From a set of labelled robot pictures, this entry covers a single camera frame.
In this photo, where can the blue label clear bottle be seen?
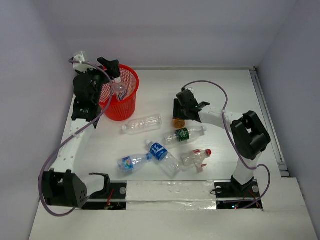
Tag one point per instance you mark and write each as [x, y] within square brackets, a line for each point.
[165, 160]

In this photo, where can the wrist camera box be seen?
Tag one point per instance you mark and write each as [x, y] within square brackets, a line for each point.
[190, 89]
[80, 56]

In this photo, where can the clear unlabelled plastic bottle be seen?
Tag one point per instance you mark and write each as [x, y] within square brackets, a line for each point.
[142, 125]

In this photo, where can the purple label small bottle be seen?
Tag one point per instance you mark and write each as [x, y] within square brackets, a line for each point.
[120, 89]

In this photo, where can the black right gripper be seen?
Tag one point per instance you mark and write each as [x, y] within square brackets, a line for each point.
[177, 112]

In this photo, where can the silver foil tape strip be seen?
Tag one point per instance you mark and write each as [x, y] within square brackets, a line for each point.
[170, 196]

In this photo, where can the orange juice bottle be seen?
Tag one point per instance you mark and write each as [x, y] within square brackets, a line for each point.
[178, 123]

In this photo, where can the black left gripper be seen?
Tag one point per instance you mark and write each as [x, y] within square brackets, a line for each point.
[110, 66]

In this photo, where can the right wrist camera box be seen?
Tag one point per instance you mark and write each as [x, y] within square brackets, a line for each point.
[190, 89]

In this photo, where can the red mesh plastic basket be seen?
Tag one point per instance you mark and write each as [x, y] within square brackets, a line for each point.
[122, 110]

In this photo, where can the green label clear bottle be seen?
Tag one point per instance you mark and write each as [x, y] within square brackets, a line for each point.
[184, 135]

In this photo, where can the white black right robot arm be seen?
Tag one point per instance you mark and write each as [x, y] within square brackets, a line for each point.
[246, 132]

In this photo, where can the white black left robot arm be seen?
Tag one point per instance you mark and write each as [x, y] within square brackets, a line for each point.
[58, 182]

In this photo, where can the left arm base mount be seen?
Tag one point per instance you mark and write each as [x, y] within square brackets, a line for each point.
[112, 199]

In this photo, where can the red cap clear bottle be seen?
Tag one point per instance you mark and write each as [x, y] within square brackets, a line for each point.
[195, 159]

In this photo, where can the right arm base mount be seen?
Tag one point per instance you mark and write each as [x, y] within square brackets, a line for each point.
[230, 195]

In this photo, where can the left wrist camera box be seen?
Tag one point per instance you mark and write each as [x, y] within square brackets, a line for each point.
[80, 56]

